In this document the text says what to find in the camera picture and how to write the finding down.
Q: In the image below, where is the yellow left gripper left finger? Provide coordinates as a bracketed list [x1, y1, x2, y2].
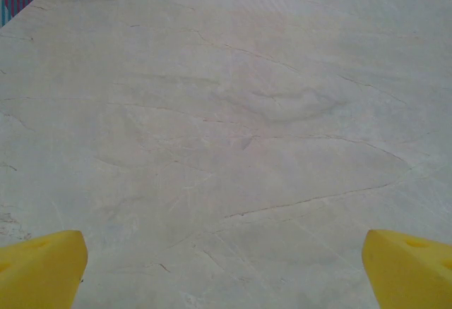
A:
[0, 230, 88, 309]

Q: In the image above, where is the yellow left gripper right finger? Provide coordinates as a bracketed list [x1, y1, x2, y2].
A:
[363, 229, 452, 309]

